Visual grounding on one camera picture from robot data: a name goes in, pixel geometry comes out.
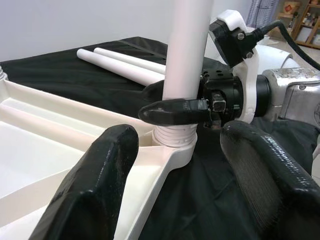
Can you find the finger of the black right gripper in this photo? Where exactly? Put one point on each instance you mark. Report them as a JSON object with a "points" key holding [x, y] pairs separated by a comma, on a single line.
{"points": [[153, 92], [172, 112]]}

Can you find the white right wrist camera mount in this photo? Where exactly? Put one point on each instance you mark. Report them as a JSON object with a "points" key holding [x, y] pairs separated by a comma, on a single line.
{"points": [[250, 87]]}

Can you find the white plastic table top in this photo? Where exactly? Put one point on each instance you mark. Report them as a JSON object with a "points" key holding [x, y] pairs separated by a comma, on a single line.
{"points": [[37, 150]]}

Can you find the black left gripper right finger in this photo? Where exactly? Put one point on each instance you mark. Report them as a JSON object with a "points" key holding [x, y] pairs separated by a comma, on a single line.
{"points": [[275, 190]]}

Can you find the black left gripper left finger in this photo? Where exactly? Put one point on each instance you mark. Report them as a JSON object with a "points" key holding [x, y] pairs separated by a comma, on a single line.
{"points": [[87, 195]]}

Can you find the black cloth table cover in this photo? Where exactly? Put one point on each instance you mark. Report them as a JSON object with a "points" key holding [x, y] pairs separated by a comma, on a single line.
{"points": [[200, 200]]}

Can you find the wooden shelf unit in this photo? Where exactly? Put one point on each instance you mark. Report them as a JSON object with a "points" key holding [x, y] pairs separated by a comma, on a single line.
{"points": [[307, 22]]}

